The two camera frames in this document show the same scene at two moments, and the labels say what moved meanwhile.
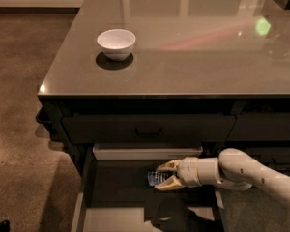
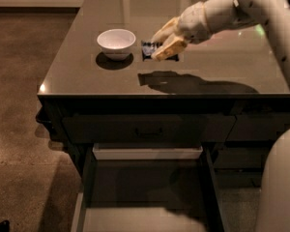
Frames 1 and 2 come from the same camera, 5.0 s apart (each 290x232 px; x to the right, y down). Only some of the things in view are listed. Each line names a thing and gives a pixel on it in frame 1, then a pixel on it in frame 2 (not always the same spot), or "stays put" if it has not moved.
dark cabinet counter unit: [213, 69] stays put
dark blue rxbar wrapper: [155, 178] -> [148, 48]
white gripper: [189, 171] -> [193, 23]
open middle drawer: [113, 193] stays put
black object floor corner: [3, 226] stays put
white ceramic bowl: [117, 44] stays put
